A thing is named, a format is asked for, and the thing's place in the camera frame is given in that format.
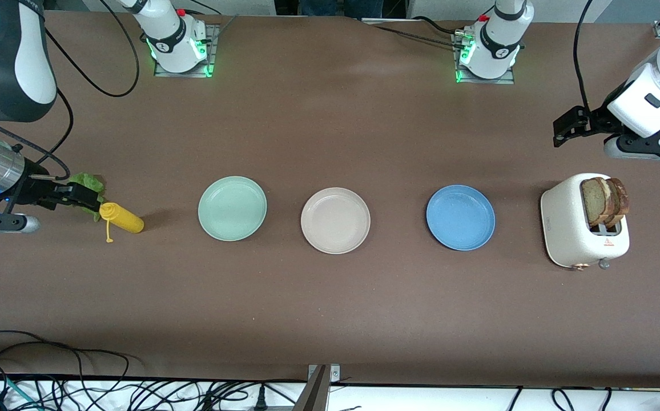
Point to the white toaster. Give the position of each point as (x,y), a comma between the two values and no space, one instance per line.
(561,222)

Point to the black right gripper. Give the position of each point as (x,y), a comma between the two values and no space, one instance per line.
(33,189)

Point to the beige plate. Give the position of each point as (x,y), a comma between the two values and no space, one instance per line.
(335,220)

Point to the blue plate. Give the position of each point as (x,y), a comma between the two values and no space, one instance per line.
(460,217)

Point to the mint green plate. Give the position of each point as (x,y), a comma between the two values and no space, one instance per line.
(232,208)

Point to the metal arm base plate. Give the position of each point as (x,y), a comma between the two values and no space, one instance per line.
(213,40)
(506,79)

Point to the brown bread slice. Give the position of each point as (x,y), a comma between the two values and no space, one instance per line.
(594,200)
(620,200)

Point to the yellow squeeze bottle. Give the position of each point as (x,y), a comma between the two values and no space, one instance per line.
(127,220)

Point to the aluminium frame bracket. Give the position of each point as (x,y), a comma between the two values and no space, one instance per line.
(314,397)

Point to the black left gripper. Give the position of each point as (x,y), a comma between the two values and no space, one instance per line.
(597,121)

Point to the green lettuce leaf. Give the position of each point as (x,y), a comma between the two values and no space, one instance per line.
(91,182)

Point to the black power plug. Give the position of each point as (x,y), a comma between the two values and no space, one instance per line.
(260,402)

